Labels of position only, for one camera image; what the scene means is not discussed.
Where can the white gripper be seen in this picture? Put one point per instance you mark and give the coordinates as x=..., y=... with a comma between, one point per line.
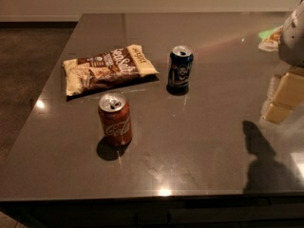
x=294, y=38

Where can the red coke can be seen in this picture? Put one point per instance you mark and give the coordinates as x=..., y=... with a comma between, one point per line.
x=115, y=118

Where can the blue pepsi can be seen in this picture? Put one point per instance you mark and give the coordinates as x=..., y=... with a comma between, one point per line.
x=181, y=61

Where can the brown sea salt chip bag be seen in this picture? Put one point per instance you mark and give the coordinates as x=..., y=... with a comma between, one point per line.
x=106, y=70

